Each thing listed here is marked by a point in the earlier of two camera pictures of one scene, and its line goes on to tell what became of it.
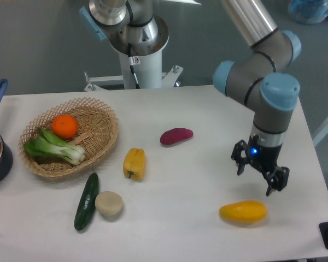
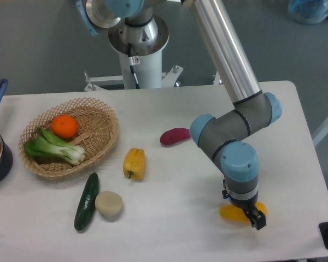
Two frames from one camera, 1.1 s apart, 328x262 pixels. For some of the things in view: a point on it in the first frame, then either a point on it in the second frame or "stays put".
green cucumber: (87, 202) stays put
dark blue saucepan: (0, 156) stays put
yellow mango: (249, 210) stays put
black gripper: (265, 158) to (248, 206)
